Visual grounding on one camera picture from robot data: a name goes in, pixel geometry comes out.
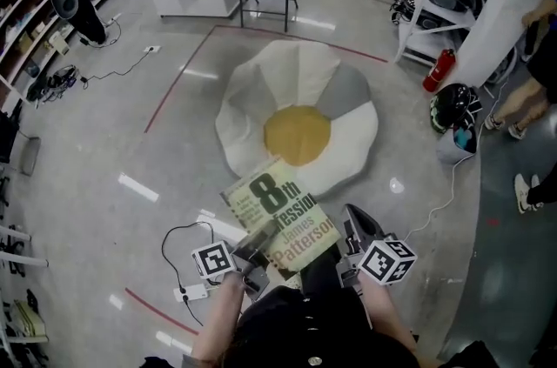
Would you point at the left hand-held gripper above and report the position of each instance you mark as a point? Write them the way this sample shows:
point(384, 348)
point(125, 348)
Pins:
point(213, 259)

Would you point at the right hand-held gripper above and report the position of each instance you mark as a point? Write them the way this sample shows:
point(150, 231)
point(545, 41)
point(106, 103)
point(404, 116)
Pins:
point(387, 262)

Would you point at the beige paperback book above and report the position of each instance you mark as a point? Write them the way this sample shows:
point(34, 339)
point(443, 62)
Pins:
point(278, 201)

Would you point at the flower-shaped white floor cushion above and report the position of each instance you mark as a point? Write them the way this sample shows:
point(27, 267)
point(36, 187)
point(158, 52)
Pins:
point(296, 79)

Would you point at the person's left forearm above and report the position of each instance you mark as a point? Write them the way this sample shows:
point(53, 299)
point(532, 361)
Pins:
point(217, 323)

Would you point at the person's right forearm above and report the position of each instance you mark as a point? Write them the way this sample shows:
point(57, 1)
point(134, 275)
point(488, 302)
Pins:
point(387, 309)

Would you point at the white power strip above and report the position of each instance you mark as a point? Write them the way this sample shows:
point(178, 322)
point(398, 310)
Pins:
point(193, 292)
point(152, 48)

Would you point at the person's black clothing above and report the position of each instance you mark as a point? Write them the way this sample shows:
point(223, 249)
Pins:
point(304, 331)

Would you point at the white fabric bag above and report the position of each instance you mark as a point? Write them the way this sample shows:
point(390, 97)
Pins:
point(448, 151)

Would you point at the black helmet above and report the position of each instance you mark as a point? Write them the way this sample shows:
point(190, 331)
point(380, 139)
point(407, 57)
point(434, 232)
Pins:
point(450, 105)

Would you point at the red fire extinguisher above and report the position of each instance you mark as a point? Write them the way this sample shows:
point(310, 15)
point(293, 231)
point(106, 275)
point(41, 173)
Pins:
point(439, 72)

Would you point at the white round device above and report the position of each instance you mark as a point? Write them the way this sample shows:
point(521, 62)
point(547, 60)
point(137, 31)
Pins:
point(502, 66)

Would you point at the yellow-green bag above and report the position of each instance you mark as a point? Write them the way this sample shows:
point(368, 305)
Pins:
point(28, 318)

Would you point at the black monitor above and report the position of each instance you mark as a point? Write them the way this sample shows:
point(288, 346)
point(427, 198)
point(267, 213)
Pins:
point(8, 138)

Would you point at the black covered stand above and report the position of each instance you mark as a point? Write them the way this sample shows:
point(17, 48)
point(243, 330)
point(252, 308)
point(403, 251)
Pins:
point(87, 18)

